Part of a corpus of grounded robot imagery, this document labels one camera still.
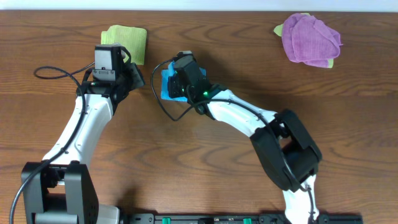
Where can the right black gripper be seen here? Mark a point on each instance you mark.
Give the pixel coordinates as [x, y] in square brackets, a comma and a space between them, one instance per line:
[172, 84]

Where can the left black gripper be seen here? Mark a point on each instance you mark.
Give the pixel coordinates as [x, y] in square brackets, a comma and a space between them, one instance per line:
[139, 79]

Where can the blue cloth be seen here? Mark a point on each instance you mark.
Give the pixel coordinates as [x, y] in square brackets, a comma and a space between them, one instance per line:
[169, 73]

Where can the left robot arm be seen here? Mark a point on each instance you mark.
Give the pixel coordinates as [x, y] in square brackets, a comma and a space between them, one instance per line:
[59, 188]

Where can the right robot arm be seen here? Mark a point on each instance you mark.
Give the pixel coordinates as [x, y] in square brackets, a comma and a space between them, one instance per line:
[286, 151]

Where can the folded green cloth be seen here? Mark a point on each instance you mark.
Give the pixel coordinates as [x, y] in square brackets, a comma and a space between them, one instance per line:
[132, 38]

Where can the green cloth under pile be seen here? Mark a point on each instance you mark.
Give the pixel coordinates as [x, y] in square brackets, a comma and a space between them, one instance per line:
[278, 30]

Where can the purple cloth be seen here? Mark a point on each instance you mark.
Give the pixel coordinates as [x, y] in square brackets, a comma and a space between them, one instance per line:
[309, 40]

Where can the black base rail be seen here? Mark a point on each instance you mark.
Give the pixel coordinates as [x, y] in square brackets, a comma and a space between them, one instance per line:
[267, 218]

